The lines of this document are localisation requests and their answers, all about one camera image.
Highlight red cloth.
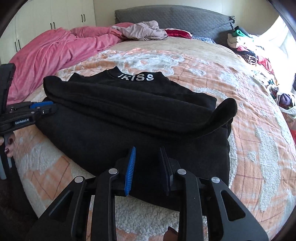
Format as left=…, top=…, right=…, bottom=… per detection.
left=164, top=28, right=193, bottom=39

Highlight left hand, painted nails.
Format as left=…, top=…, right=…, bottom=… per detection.
left=4, top=133, right=16, bottom=158

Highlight black IKISS sweater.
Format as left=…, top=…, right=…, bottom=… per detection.
left=36, top=68, right=237, bottom=210

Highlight pink duvet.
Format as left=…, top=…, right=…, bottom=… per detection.
left=7, top=23, right=131, bottom=104

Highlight pile of colourful clothes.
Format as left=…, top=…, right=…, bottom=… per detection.
left=227, top=26, right=295, bottom=114

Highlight cream wardrobe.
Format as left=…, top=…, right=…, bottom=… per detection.
left=1, top=0, right=96, bottom=64

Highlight mauve crumpled garment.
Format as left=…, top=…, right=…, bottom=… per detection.
left=112, top=20, right=168, bottom=41

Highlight right hand, painted nails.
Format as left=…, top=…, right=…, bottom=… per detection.
left=163, top=226, right=178, bottom=241

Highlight grey quilted headboard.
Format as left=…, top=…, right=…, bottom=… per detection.
left=114, top=4, right=235, bottom=46

